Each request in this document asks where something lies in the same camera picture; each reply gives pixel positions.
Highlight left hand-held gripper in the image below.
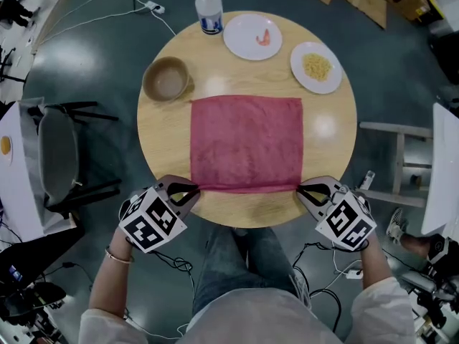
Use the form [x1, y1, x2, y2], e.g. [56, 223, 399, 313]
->
[118, 175, 201, 254]

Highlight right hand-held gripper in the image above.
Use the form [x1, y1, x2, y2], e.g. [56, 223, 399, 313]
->
[295, 176, 377, 253]

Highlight red cloth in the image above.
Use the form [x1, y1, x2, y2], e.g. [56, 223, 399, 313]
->
[189, 95, 306, 195]

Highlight person's left forearm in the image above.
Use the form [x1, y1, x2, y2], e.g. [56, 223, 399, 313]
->
[87, 226, 137, 317]

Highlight person's right forearm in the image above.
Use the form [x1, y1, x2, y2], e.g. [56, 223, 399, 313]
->
[358, 233, 394, 292]

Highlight person's blue jeans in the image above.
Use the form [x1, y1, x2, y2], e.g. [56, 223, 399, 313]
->
[193, 226, 306, 315]

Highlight white round plate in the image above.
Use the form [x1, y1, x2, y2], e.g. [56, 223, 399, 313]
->
[222, 13, 283, 62]
[290, 41, 344, 95]

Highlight brown bowl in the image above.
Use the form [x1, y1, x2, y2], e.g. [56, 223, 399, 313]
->
[142, 56, 191, 102]

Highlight white folding table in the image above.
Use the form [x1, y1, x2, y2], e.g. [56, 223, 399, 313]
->
[358, 102, 459, 236]

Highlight yellow noodles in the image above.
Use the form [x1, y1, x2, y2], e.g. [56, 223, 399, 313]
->
[303, 53, 331, 82]

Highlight round wooden table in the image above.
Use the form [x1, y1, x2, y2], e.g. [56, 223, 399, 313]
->
[136, 11, 359, 229]

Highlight grey chair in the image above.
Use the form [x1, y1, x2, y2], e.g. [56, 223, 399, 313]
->
[27, 100, 123, 214]

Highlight person's white shirt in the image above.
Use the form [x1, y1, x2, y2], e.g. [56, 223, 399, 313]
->
[78, 276, 417, 344]

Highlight table with white tablecloth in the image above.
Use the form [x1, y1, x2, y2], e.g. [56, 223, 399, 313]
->
[0, 97, 82, 243]

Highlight small white plate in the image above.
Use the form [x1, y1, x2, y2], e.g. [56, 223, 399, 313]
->
[0, 134, 15, 168]

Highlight clear plastic water bottle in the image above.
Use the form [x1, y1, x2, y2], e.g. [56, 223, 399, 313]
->
[194, 0, 224, 36]

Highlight black bin with yellow lid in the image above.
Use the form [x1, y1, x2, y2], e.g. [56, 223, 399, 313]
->
[425, 0, 449, 23]

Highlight thin bracelet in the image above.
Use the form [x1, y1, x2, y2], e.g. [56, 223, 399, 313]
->
[104, 246, 134, 265]

